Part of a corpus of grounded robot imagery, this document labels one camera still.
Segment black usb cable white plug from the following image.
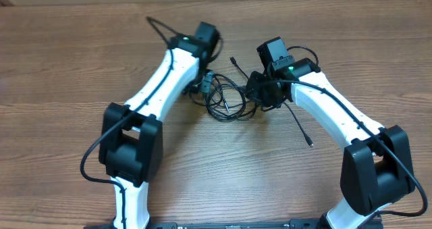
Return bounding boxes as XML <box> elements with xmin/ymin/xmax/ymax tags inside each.
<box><xmin>185</xmin><ymin>73</ymin><xmax>258</xmax><ymax>122</ymax></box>

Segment black usb cable silver plug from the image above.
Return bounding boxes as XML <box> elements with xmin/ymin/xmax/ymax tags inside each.
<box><xmin>229</xmin><ymin>57</ymin><xmax>314</xmax><ymax>147</ymax></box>

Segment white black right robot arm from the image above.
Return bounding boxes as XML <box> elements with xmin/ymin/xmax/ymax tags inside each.
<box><xmin>245</xmin><ymin>39</ymin><xmax>428</xmax><ymax>228</ymax></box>

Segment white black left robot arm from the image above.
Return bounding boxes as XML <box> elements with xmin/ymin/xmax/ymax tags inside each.
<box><xmin>80</xmin><ymin>22</ymin><xmax>222</xmax><ymax>228</ymax></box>

